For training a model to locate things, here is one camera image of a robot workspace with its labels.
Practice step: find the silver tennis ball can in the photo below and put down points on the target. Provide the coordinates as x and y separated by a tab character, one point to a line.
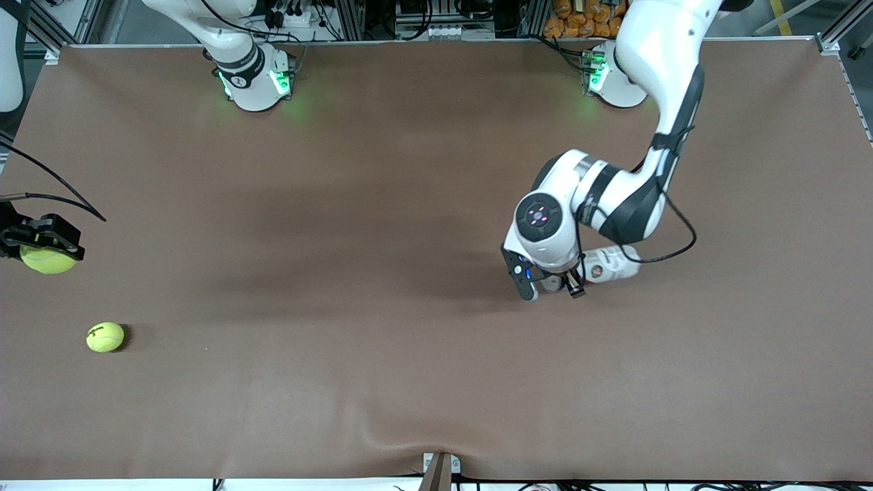
614	262

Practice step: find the metal mat corner bracket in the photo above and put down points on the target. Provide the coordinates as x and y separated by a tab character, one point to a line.
53	56
829	45

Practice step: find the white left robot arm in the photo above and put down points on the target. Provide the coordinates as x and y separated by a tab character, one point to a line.
655	48

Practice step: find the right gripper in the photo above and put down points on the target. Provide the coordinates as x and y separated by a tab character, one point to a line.
28	234

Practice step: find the bag of orange items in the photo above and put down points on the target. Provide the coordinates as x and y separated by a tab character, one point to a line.
580	17

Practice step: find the white power strip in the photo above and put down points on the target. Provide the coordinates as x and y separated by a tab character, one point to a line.
443	31

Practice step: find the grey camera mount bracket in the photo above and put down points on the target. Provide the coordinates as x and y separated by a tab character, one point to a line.
441	470

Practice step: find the black electronics box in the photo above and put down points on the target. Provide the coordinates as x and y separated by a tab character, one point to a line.
436	10

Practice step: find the brown table mat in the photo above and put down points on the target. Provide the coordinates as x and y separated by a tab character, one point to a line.
341	341

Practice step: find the yellow tennis ball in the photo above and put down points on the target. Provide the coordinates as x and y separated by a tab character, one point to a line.
105	337
44	263

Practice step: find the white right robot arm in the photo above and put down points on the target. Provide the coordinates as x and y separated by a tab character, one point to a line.
252	82

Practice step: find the power strip with black plugs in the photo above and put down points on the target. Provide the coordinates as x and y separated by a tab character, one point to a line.
293	17

